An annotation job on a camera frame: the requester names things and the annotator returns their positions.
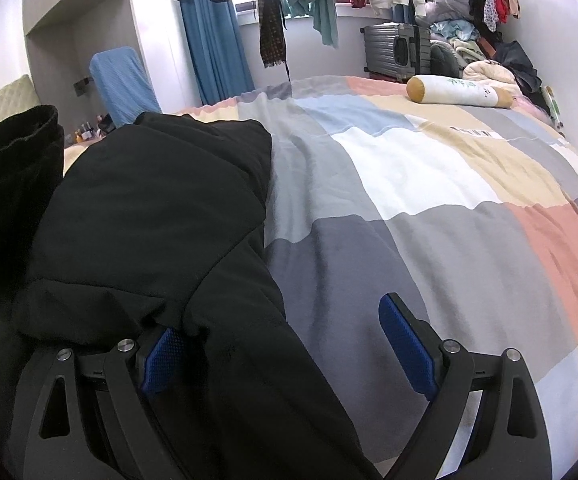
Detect cream plush cushion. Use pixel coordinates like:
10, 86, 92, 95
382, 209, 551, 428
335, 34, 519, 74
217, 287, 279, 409
461, 59, 524, 96

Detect pile of clothes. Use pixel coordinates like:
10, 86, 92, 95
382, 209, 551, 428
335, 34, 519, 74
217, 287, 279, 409
426, 0, 500, 68

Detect teal hanging cloth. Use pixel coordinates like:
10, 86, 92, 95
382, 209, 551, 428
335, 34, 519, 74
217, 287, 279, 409
286, 0, 340, 48

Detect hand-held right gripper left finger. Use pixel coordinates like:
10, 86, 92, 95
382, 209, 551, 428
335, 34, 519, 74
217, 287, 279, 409
6, 327, 190, 480

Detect black padded jacket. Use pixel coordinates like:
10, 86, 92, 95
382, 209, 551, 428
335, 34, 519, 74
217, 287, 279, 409
0, 105, 384, 480

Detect grey suitcase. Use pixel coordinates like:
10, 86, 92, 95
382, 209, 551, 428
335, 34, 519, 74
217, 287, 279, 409
361, 22, 432, 85

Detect brown plaid scarf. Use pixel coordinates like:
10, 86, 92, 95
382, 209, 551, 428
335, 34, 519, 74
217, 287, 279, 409
246, 0, 292, 68

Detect white wardrobe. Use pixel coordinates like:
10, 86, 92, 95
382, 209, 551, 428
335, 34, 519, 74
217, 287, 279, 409
21, 0, 204, 126

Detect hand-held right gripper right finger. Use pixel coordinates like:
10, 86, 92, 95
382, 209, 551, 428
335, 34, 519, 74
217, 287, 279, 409
378, 292, 554, 480

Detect patchwork checked blanket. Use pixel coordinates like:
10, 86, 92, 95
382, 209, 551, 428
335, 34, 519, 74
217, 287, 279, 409
0, 75, 578, 480

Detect white bolster pillow brown ends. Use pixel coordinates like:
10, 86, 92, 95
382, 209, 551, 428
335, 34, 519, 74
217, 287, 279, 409
406, 74, 514, 110

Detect group of cosmetic bottles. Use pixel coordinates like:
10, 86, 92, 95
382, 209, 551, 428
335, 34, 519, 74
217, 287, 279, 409
71, 115, 114, 143

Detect pink cloth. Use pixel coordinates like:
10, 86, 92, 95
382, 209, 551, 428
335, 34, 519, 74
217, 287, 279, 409
511, 92, 552, 121

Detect green white bag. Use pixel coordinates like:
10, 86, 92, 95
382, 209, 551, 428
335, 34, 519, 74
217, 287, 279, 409
544, 85, 567, 131

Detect blue curtain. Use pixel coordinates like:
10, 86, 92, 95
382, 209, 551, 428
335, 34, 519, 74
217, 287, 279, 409
179, 0, 256, 107

